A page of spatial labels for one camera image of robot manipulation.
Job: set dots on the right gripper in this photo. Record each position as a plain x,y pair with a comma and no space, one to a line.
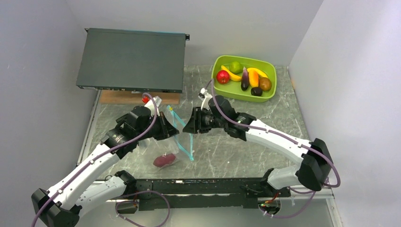
196,124

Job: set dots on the purple eggplant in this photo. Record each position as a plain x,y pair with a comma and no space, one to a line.
245,79

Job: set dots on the dark plum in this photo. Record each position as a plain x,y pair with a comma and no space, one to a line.
256,91

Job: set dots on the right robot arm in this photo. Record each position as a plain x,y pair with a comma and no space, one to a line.
311,159

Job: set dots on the aluminium frame rail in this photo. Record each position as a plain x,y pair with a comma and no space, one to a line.
213,210

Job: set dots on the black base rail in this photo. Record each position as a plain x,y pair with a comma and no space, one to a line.
203,193

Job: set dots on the purple sweet potato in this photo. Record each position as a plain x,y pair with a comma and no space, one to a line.
164,160

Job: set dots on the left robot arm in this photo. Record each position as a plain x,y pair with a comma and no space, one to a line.
63,204

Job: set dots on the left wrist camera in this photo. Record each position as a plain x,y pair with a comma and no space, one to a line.
153,105

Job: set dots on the green lime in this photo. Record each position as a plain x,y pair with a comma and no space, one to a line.
235,67

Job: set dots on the wooden block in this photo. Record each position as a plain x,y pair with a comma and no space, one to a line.
129,98

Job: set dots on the red apple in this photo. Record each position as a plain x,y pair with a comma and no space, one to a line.
222,77

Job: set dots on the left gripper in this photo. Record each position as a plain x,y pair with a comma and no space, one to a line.
167,129

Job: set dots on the dark grey rack box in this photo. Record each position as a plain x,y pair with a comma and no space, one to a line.
136,61

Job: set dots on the clear zip top bag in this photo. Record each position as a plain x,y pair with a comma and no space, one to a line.
181,145

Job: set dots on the orange yellow mango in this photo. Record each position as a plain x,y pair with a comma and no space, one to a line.
253,78

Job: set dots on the yellow banana behind mango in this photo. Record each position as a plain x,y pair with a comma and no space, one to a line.
258,71

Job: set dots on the brown kiwi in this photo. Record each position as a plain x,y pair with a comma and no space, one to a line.
265,84

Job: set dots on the green plastic bin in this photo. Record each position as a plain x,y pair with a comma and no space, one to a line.
233,89

